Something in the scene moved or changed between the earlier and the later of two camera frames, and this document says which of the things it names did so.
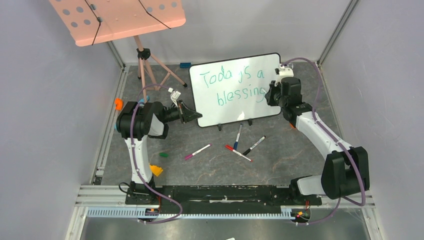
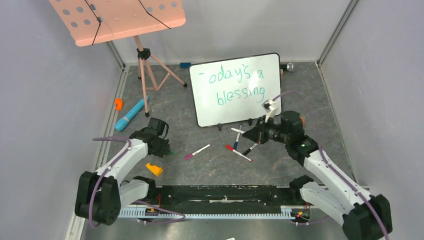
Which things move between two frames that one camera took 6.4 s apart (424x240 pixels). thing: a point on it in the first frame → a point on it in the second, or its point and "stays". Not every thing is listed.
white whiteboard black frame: (232, 90) stays
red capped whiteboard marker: (230, 148) stays
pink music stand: (89, 22) stays
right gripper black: (272, 94) → (262, 133)
